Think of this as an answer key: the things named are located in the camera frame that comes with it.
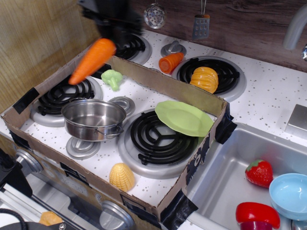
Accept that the front left black burner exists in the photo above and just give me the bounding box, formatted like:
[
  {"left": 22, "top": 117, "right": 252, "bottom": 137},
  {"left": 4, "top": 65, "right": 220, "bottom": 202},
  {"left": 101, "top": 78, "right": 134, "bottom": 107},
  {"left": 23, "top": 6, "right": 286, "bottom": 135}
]
[{"left": 30, "top": 77, "right": 103, "bottom": 127}]

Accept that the silver faucet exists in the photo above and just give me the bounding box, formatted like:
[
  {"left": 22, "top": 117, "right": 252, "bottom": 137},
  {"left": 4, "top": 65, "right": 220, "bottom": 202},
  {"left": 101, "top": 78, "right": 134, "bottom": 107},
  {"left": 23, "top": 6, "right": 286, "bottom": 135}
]
[{"left": 282, "top": 4, "right": 307, "bottom": 50}]

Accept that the yellow toy food piece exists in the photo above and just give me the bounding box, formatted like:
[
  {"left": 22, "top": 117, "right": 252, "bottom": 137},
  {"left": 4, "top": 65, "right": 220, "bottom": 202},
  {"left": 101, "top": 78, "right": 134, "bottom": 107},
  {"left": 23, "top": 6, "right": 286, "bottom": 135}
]
[{"left": 38, "top": 211, "right": 63, "bottom": 226}]

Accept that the yellow toy corn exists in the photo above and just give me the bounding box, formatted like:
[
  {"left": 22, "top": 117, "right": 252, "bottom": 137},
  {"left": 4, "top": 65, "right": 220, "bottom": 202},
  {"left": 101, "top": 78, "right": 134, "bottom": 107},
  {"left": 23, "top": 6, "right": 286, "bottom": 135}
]
[{"left": 109, "top": 163, "right": 135, "bottom": 192}]

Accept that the back right black burner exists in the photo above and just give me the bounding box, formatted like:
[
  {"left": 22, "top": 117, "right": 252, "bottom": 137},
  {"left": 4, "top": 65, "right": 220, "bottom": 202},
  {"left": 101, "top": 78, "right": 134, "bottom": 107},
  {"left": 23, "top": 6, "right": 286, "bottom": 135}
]
[{"left": 171, "top": 56, "right": 247, "bottom": 103}]

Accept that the stainless steel pot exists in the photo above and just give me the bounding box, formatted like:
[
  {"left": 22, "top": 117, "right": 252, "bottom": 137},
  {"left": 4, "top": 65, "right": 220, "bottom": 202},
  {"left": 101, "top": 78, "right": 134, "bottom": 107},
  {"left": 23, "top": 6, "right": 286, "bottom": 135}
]
[{"left": 61, "top": 99, "right": 126, "bottom": 142}]

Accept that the back left black burner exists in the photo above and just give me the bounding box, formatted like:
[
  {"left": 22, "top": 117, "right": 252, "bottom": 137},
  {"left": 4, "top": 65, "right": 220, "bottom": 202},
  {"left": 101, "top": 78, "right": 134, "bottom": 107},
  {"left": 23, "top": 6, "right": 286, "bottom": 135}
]
[{"left": 115, "top": 34, "right": 152, "bottom": 65}]

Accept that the orange toy carrot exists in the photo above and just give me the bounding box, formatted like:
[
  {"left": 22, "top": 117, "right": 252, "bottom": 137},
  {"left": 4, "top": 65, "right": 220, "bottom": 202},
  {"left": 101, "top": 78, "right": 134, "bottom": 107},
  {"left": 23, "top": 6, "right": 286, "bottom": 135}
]
[{"left": 68, "top": 38, "right": 117, "bottom": 85}]

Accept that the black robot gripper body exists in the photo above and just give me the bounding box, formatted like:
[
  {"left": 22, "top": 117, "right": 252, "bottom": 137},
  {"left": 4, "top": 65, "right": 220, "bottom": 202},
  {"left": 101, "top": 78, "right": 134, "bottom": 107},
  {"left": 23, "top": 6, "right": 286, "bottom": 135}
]
[{"left": 77, "top": 0, "right": 142, "bottom": 47}]

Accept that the orange carrot piece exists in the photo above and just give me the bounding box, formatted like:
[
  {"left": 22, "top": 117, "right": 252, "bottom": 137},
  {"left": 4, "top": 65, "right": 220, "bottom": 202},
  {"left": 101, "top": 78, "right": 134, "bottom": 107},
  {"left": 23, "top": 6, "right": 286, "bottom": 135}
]
[{"left": 158, "top": 52, "right": 184, "bottom": 74}]

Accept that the green toy broccoli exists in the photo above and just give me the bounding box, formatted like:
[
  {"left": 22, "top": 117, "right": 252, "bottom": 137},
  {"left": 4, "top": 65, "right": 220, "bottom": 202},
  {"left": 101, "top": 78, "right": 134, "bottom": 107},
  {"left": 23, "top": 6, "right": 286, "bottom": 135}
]
[{"left": 101, "top": 69, "right": 123, "bottom": 91}]

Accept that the green plastic plate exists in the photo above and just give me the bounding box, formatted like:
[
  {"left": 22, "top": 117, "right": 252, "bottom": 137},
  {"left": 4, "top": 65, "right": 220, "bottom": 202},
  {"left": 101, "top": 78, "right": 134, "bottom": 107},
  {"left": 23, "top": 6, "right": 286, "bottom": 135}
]
[{"left": 155, "top": 101, "right": 214, "bottom": 137}]

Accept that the purple toy cup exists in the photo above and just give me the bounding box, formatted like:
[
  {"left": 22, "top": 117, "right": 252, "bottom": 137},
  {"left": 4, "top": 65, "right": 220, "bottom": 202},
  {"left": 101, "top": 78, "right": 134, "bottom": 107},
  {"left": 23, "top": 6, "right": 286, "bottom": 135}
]
[{"left": 240, "top": 221, "right": 273, "bottom": 230}]

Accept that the red toy pepper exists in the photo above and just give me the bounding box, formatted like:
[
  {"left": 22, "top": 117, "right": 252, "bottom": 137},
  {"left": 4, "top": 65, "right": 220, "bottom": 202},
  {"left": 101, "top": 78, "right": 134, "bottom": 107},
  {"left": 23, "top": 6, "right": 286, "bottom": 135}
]
[{"left": 236, "top": 202, "right": 281, "bottom": 230}]

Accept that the red toy strawberry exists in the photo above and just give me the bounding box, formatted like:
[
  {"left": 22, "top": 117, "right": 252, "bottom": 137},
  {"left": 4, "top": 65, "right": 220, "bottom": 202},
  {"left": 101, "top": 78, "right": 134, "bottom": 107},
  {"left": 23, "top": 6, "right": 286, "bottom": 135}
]
[{"left": 245, "top": 160, "right": 273, "bottom": 188}]

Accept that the hanging metal spatula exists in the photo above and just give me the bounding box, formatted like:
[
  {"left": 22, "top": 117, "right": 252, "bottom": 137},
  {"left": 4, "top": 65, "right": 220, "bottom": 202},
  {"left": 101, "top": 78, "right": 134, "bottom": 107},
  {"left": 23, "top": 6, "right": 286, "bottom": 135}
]
[{"left": 192, "top": 0, "right": 210, "bottom": 40}]

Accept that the orange toy pumpkin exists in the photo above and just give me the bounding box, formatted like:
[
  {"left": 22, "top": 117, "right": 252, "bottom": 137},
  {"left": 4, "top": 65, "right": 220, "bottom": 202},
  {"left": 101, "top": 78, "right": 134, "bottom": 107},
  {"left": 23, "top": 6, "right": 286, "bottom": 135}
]
[{"left": 190, "top": 67, "right": 219, "bottom": 93}]

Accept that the black burner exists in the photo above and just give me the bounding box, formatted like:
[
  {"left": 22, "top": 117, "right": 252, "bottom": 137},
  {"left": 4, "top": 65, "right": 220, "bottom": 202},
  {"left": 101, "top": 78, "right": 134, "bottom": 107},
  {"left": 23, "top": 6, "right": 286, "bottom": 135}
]
[
  {"left": 115, "top": 34, "right": 152, "bottom": 65},
  {"left": 171, "top": 56, "right": 247, "bottom": 103},
  {"left": 118, "top": 109, "right": 203, "bottom": 179},
  {"left": 30, "top": 77, "right": 103, "bottom": 127}
]

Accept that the metal sink basin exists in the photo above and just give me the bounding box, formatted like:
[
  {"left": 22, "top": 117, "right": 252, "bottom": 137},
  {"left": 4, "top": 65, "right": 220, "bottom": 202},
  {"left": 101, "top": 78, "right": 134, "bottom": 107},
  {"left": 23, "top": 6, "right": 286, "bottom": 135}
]
[{"left": 187, "top": 123, "right": 307, "bottom": 230}]

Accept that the light blue bowl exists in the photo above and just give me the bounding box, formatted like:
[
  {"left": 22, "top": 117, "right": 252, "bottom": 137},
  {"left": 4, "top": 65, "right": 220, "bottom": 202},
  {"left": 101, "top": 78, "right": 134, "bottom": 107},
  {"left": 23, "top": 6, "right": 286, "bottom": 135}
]
[{"left": 269, "top": 173, "right": 307, "bottom": 221}]

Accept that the silver left oven knob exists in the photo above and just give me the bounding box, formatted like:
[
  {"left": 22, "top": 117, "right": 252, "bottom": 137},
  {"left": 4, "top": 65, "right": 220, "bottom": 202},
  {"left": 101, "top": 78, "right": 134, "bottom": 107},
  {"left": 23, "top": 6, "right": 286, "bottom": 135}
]
[{"left": 16, "top": 149, "right": 43, "bottom": 176}]

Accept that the silver round oven knob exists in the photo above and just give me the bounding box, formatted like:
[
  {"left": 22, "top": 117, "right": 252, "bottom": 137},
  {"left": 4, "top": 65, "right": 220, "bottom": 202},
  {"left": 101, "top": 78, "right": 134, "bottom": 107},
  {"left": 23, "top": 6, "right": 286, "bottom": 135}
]
[{"left": 99, "top": 201, "right": 135, "bottom": 230}]

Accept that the silver stove knob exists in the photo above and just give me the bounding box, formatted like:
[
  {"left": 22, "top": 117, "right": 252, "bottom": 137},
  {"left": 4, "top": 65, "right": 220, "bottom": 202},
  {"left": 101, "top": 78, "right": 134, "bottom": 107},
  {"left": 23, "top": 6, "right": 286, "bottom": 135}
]
[{"left": 160, "top": 40, "right": 187, "bottom": 57}]

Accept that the hanging metal strainer ladle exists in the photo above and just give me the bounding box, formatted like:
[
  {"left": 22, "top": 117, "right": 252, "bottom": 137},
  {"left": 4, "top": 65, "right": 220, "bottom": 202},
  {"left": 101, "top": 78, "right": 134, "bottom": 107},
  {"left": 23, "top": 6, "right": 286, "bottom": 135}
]
[{"left": 143, "top": 0, "right": 166, "bottom": 29}]

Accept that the front right black burner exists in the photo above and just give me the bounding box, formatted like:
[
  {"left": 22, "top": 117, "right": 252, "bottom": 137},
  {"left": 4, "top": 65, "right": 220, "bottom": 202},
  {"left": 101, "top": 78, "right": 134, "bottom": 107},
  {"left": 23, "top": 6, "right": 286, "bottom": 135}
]
[{"left": 118, "top": 109, "right": 203, "bottom": 179}]

